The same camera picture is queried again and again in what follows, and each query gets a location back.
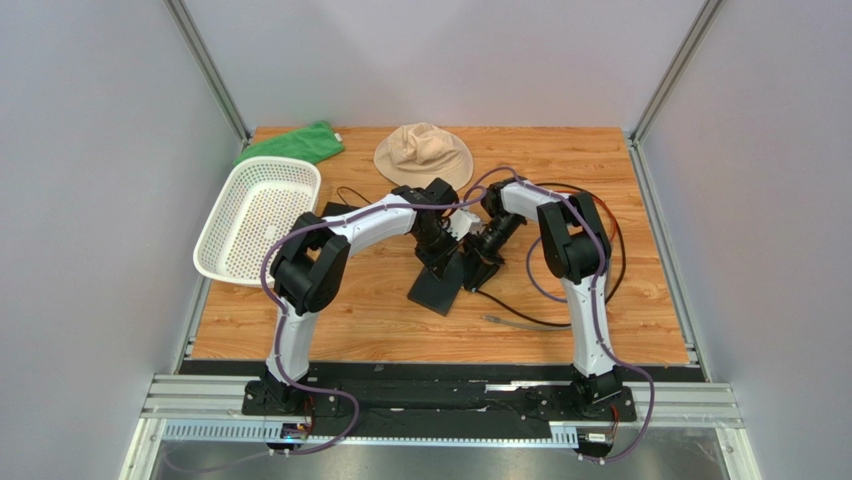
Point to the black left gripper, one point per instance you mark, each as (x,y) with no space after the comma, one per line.
(439,260)

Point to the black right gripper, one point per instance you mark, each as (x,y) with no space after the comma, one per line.
(480,264)

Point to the black Mercury network switch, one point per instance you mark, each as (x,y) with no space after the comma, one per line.
(435,295)

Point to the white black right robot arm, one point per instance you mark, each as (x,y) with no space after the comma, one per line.
(577,252)

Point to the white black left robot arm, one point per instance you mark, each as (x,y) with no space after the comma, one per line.
(303,273)

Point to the beige bucket hat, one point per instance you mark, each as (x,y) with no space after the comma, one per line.
(416,154)

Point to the green cloth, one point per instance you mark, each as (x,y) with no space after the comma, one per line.
(314,143)

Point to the white perforated plastic basket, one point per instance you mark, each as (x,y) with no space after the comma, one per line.
(257,206)

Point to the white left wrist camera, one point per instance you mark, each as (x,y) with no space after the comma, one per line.
(463,222)

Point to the aluminium front rail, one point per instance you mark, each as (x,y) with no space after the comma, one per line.
(205,408)

